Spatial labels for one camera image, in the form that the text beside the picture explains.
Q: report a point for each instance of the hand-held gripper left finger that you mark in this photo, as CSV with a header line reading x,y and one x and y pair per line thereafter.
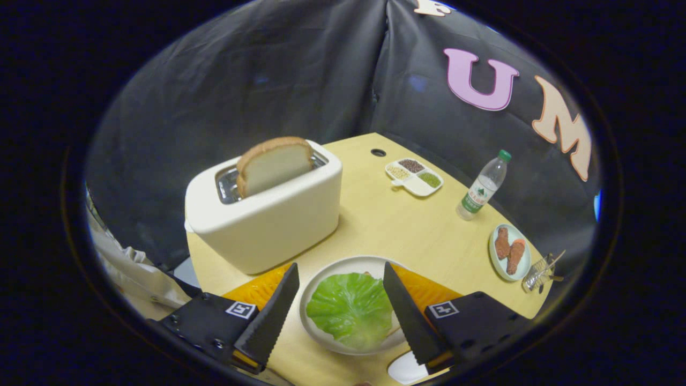
x,y
270,321

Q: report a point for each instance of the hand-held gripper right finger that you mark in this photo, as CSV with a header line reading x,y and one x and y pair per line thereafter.
x,y
412,321

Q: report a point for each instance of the green lettuce leaf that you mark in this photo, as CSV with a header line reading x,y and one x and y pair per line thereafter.
x,y
348,311

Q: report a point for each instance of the white bread slice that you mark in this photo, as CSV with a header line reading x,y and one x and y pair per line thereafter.
x,y
273,169

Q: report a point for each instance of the white curved plate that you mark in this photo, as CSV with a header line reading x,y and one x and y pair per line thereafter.
x,y
407,370

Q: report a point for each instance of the round beige plate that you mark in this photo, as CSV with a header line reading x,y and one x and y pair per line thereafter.
x,y
343,265

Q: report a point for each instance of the white toaster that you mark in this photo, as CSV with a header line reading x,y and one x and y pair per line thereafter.
x,y
268,225

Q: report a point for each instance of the light blue oval plate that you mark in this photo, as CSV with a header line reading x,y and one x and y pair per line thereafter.
x,y
498,266

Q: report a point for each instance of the brown meat piece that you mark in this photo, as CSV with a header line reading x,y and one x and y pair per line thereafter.
x,y
516,257
502,244

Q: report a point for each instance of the white divided seasoning tray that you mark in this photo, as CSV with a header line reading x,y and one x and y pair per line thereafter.
x,y
415,186

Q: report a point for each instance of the person's light clothing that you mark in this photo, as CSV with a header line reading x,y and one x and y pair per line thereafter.
x,y
134,279

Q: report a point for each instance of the clear plastic water bottle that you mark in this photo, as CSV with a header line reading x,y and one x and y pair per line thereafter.
x,y
479,190

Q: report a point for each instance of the wooden stick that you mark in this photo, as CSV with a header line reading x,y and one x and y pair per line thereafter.
x,y
554,261

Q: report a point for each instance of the black backdrop cloth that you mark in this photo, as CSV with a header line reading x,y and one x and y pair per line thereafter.
x,y
214,107

